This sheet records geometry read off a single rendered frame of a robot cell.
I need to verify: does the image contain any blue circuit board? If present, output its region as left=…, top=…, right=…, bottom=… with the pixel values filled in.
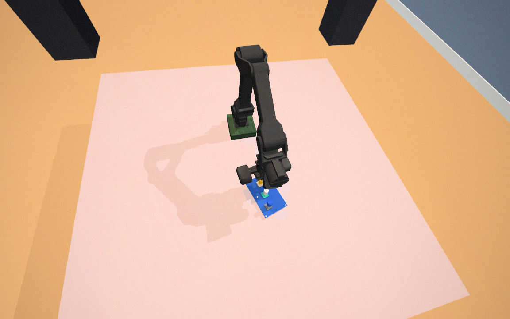
left=246, top=178, right=287, bottom=218

